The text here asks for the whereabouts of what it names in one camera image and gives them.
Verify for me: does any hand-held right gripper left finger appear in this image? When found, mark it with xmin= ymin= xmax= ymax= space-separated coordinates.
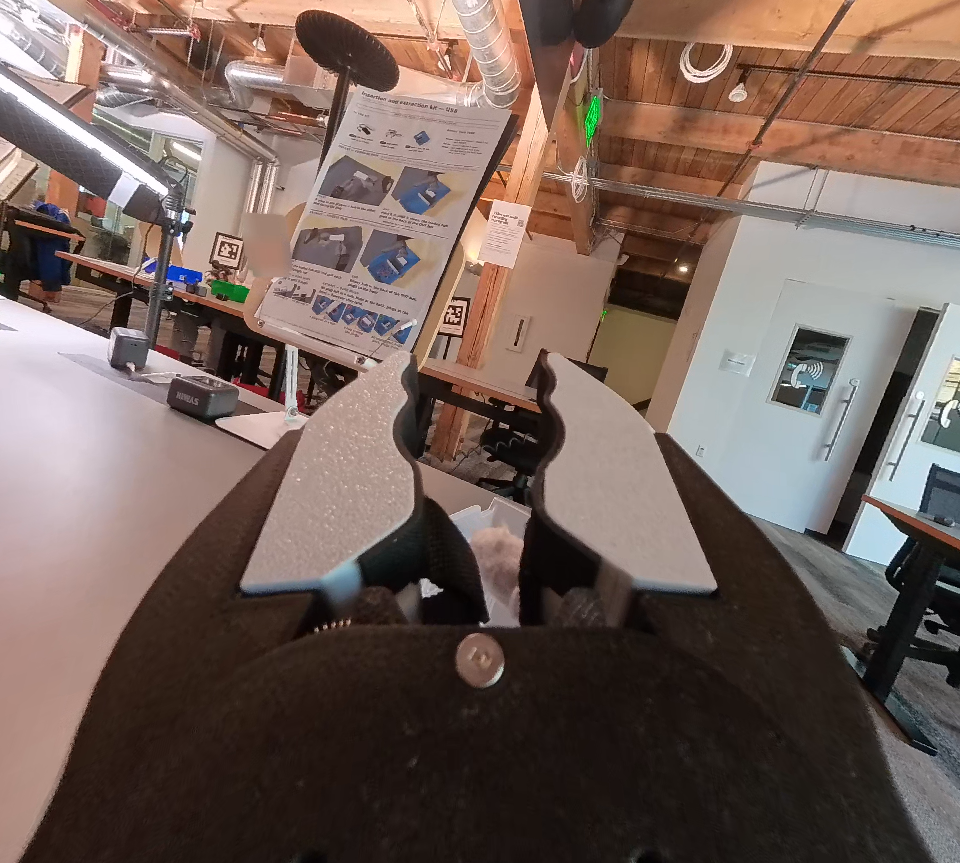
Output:
xmin=240 ymin=351 xmax=429 ymax=615

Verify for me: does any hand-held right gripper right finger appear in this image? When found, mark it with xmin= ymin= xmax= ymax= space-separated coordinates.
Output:
xmin=528 ymin=351 xmax=721 ymax=626

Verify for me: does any person's right hand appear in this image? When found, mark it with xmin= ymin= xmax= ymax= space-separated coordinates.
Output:
xmin=468 ymin=521 xmax=526 ymax=628

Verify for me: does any black office chair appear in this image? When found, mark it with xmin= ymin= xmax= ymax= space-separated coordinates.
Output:
xmin=525 ymin=349 xmax=609 ymax=392
xmin=862 ymin=461 xmax=960 ymax=662
xmin=480 ymin=420 xmax=541 ymax=504

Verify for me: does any dark grey small box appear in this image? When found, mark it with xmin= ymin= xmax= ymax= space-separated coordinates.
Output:
xmin=166 ymin=375 xmax=241 ymax=424

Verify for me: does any white paper notice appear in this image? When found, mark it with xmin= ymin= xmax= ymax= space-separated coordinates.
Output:
xmin=480 ymin=199 xmax=534 ymax=269

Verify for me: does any instruction poster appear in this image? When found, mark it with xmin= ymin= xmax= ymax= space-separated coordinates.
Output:
xmin=258 ymin=85 xmax=519 ymax=354

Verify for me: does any wooden office desk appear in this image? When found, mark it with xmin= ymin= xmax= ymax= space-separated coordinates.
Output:
xmin=862 ymin=495 xmax=960 ymax=752

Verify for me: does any white door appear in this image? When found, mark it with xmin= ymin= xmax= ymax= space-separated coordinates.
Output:
xmin=847 ymin=304 xmax=960 ymax=564

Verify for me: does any blue jacket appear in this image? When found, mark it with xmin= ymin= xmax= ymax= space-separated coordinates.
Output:
xmin=26 ymin=201 xmax=85 ymax=294

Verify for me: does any black light panel on stand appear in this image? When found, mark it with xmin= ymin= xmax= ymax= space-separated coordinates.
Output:
xmin=0 ymin=68 xmax=198 ymax=354

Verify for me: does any black ceiling dome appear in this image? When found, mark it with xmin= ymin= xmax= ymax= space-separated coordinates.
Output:
xmin=573 ymin=0 xmax=639 ymax=50

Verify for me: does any gold dark wall picture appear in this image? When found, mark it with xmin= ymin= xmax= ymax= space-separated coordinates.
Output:
xmin=922 ymin=368 xmax=960 ymax=455

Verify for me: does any silver ventilation duct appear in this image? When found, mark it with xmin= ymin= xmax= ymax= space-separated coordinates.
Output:
xmin=97 ymin=59 xmax=290 ymax=219
xmin=412 ymin=0 xmax=524 ymax=110

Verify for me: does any white cable coil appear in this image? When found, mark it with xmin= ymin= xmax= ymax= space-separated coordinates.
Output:
xmin=678 ymin=43 xmax=735 ymax=84

